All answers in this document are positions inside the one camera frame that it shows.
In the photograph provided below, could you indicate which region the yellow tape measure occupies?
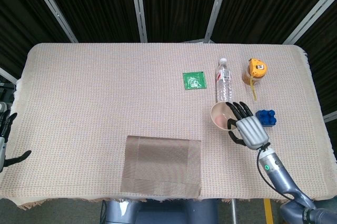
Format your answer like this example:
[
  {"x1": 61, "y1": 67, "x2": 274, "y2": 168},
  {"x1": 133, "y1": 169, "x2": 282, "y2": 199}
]
[{"x1": 248, "y1": 59, "x2": 268, "y2": 101}]

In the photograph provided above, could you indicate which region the dark equipment beside table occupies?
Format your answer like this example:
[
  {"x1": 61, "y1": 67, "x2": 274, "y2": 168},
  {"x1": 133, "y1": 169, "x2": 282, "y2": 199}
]
[{"x1": 0, "y1": 80, "x2": 15, "y2": 113}]

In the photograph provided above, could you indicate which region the beige bowl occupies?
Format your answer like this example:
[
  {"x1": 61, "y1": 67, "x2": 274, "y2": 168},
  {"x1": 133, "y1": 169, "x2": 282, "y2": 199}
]
[{"x1": 210, "y1": 101, "x2": 239, "y2": 132}]

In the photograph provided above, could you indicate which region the green sachet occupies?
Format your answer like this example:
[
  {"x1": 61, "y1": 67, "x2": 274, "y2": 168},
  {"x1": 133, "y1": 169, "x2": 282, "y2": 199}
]
[{"x1": 182, "y1": 71, "x2": 208, "y2": 91}]

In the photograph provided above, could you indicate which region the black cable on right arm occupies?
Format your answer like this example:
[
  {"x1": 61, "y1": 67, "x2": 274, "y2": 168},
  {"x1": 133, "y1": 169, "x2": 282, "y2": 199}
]
[{"x1": 256, "y1": 142, "x2": 297, "y2": 202}]

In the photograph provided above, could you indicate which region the clear plastic water bottle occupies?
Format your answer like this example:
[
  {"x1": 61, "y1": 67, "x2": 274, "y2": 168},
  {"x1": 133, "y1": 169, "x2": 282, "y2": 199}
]
[{"x1": 215, "y1": 57, "x2": 234, "y2": 103}]

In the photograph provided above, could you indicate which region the blue-grey robot torso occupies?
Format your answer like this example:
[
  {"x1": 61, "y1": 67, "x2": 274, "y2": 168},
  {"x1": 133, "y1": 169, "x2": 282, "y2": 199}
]
[{"x1": 101, "y1": 199, "x2": 219, "y2": 224}]

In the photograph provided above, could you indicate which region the blue toy brick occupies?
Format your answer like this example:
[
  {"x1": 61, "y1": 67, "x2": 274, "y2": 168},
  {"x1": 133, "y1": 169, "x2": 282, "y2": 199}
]
[{"x1": 255, "y1": 109, "x2": 277, "y2": 128}]

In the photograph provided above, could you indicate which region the brown woven placemat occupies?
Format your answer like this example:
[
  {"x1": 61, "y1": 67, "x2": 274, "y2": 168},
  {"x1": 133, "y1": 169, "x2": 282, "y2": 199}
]
[{"x1": 120, "y1": 135, "x2": 203, "y2": 199}]

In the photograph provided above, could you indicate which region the beige woven tablecloth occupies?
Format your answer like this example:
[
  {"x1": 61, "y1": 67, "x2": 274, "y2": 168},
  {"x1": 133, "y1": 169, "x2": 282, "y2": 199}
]
[{"x1": 0, "y1": 42, "x2": 337, "y2": 210}]

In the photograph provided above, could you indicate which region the white partition post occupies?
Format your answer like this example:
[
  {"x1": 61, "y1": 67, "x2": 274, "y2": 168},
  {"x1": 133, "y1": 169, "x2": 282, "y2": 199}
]
[
  {"x1": 0, "y1": 66, "x2": 18, "y2": 84},
  {"x1": 323, "y1": 112, "x2": 337, "y2": 123},
  {"x1": 128, "y1": 0, "x2": 148, "y2": 43},
  {"x1": 204, "y1": 0, "x2": 232, "y2": 42},
  {"x1": 282, "y1": 0, "x2": 337, "y2": 45},
  {"x1": 25, "y1": 0, "x2": 79, "y2": 43}
]

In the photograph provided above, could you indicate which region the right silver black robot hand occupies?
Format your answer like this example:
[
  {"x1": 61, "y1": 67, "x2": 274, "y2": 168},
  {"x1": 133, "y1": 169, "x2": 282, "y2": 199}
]
[{"x1": 226, "y1": 100, "x2": 271, "y2": 151}]

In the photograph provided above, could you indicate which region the jar of rubber bands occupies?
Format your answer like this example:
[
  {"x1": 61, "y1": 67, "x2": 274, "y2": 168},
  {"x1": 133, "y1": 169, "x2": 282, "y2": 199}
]
[{"x1": 241, "y1": 64, "x2": 265, "y2": 86}]

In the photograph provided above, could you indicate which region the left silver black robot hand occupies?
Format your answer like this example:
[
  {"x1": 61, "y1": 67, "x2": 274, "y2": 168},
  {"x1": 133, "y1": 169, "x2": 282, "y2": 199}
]
[{"x1": 0, "y1": 112, "x2": 32, "y2": 173}]

